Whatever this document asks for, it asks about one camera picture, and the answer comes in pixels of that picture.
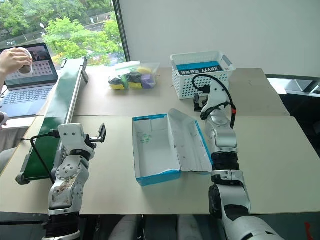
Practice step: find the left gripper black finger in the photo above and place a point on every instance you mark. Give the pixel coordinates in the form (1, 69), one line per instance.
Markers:
(102, 132)
(87, 139)

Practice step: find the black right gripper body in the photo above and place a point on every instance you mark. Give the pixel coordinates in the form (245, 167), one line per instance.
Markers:
(203, 107)

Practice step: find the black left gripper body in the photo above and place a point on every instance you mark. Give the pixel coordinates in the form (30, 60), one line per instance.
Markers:
(93, 139)

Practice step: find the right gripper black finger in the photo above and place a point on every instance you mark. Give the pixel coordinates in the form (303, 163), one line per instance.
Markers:
(196, 102)
(205, 102)

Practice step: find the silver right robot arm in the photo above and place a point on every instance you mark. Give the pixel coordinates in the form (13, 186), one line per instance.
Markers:
(225, 140)

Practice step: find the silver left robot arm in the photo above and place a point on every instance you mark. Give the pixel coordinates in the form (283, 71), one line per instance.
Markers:
(67, 185)

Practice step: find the blue box with white print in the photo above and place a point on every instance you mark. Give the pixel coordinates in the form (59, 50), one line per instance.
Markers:
(200, 68)

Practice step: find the green conveyor belt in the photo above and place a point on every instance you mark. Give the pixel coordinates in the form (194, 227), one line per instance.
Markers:
(60, 105)

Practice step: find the person's bare hand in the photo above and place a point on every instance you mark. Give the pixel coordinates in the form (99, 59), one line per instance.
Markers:
(13, 60)

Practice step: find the white plastic basket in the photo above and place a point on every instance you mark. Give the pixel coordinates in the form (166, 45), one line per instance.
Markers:
(190, 83)

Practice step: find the clear bag of colourful items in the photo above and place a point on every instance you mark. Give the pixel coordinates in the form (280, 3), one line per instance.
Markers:
(132, 78)

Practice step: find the grey laptop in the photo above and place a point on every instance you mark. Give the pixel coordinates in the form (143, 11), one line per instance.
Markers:
(27, 90)

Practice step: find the white object at table edge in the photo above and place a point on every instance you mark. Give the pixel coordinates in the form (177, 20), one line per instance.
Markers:
(3, 119)

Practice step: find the grey rounded shape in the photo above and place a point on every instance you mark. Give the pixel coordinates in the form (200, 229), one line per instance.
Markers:
(130, 227)
(188, 227)

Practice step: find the red strip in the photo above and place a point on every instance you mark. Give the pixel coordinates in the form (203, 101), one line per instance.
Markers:
(308, 231)

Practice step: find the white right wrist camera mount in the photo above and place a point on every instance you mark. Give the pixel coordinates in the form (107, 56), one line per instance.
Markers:
(217, 93)

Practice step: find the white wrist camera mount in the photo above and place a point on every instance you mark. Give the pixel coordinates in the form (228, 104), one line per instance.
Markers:
(71, 133)
(217, 93)

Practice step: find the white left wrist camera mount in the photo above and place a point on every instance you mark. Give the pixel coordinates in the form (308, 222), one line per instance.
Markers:
(71, 133)

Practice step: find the black window frame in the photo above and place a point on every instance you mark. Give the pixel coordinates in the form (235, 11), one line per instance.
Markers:
(122, 30)

